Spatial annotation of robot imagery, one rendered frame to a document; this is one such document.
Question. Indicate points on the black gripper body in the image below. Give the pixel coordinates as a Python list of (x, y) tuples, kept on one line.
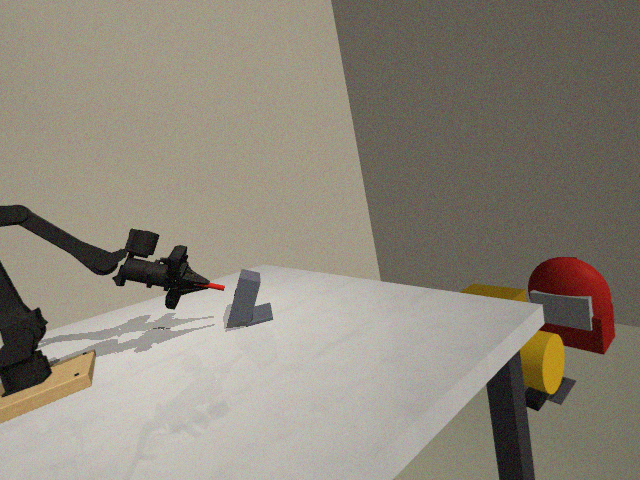
[(164, 275)]

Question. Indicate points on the grey sloped panel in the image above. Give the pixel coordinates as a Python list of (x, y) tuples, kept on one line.
[(243, 307)]

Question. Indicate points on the red peg with white band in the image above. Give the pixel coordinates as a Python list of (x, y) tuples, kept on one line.
[(213, 286)]

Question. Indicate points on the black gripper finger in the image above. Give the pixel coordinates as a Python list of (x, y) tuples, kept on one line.
[(188, 276), (189, 288)]

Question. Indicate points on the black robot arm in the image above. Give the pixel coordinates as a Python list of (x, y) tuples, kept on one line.
[(22, 367)]

